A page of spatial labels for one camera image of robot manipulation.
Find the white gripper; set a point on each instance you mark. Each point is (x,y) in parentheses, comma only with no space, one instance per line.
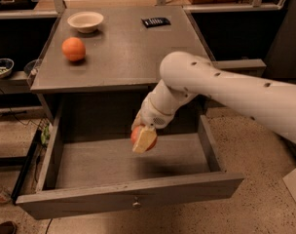
(152,114)

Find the red apple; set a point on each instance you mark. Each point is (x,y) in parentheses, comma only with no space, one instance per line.
(152,143)

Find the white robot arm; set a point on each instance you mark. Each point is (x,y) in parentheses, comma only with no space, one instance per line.
(185,76)

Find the open grey top drawer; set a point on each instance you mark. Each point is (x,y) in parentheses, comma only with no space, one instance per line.
(89,166)

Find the metal drawer knob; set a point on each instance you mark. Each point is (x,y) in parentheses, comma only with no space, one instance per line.
(136,204)

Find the grey cabinet counter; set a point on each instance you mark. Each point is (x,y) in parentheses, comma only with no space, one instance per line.
(122,52)

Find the orange fruit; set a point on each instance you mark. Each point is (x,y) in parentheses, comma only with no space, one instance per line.
(73,49)

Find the dark blue snack packet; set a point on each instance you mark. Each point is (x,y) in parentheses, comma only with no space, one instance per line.
(155,22)

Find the cream ceramic bowl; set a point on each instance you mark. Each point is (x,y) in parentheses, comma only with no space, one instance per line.
(85,22)

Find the grey side shelf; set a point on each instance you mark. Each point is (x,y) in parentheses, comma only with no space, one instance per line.
(251,67)

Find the blue patterned bowl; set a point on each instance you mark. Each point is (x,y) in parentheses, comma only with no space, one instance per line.
(6,67)

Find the brown shoe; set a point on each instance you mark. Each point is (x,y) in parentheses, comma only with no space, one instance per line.
(8,227)

